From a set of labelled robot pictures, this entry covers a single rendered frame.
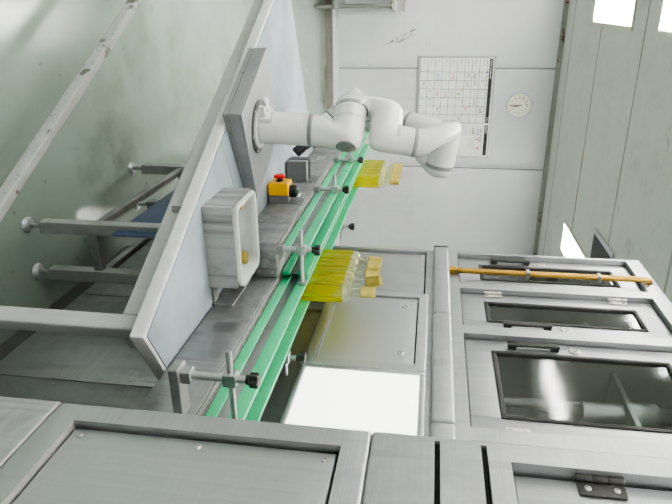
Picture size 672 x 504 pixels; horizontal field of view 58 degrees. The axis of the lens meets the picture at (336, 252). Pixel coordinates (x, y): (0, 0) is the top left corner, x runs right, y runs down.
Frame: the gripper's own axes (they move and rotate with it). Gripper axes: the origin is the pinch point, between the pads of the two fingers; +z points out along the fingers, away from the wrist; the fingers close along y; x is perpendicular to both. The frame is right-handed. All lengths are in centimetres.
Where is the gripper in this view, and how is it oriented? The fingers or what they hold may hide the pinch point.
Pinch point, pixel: (299, 149)
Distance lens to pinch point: 211.4
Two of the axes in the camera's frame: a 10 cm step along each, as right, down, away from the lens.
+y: -1.4, -1.3, -9.8
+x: 6.5, 7.3, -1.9
